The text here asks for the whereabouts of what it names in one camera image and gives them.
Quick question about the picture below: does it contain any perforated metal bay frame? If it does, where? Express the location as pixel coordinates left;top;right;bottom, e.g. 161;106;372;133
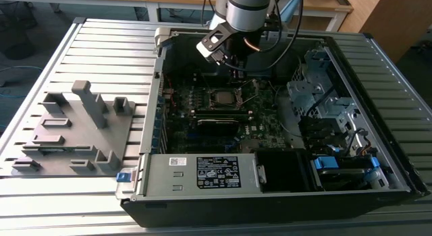
290;49;333;82

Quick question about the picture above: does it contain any silver green CPU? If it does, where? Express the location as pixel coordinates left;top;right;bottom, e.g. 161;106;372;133
213;91;237;105

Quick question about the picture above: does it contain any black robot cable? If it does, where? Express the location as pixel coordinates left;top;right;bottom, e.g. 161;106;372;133
232;0;301;71

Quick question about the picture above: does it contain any grey power supply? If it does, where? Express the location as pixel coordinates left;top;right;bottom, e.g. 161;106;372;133
134;152;266;198

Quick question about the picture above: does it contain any grey parts rack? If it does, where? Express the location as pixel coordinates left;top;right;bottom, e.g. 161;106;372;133
9;80;136;176

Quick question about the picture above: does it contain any blue floor cable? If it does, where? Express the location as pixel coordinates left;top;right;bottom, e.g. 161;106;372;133
0;65;44;98

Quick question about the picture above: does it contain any grey case latch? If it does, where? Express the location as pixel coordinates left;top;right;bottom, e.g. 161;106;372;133
153;27;180;54

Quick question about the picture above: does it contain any CPU socket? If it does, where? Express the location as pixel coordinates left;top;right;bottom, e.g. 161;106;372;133
206;87;244;110

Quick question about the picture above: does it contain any wooden cabinet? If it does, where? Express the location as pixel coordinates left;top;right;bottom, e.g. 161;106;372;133
338;0;432;63

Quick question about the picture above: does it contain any green motherboard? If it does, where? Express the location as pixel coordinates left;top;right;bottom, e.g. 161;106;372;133
164;78;304;154

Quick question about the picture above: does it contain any hard disk in blue carrier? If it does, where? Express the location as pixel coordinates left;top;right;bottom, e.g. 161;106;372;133
312;156;382;191

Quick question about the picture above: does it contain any coloured wire bundle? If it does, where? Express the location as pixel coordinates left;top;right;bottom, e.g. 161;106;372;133
357;142;377;157

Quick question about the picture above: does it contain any black PC case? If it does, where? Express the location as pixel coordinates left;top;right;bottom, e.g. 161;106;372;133
114;27;430;228

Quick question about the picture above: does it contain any black office chair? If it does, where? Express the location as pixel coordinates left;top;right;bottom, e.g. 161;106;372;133
0;0;38;61

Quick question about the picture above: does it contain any black internal cable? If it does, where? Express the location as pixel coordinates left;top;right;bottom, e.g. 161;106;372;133
304;85;337;121

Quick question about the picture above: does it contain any dark chipset heatsink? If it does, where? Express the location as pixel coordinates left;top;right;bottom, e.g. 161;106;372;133
240;139;261;151

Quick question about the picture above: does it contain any green RAM stick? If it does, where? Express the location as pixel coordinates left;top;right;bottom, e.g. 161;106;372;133
38;147;77;153

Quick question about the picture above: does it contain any black graphics card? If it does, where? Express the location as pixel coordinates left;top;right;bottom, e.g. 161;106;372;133
196;119;240;137

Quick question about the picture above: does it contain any silver drive cage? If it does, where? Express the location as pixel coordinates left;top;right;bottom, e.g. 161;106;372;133
285;80;360;135

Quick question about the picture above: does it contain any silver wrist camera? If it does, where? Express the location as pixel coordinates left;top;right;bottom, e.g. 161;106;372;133
196;28;233;66

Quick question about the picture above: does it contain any black plastic bay housing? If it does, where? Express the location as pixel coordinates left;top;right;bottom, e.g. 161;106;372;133
252;149;321;193

